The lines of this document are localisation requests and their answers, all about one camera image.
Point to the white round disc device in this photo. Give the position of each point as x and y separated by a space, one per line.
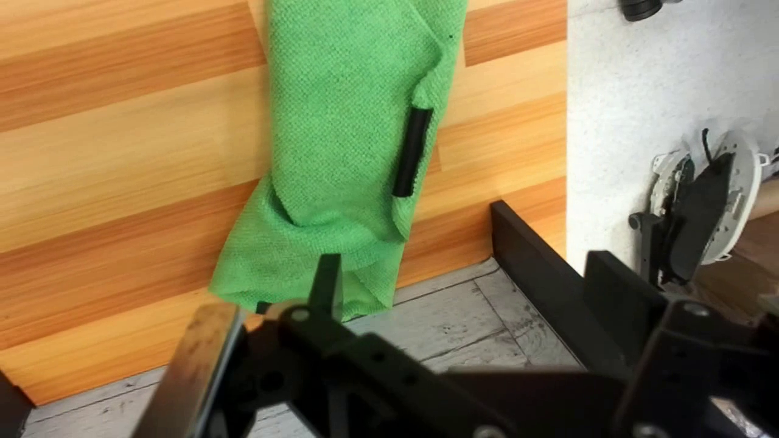
715 202

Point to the black beam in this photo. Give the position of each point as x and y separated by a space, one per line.
14 405

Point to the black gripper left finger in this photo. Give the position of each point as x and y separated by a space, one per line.
198 367

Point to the black table frame bar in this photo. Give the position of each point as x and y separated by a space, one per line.
537 258

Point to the small black knob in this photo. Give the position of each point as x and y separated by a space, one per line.
642 9

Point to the green microfibre cloth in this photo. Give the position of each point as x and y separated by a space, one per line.
341 122

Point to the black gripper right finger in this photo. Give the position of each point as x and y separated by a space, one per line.
625 301

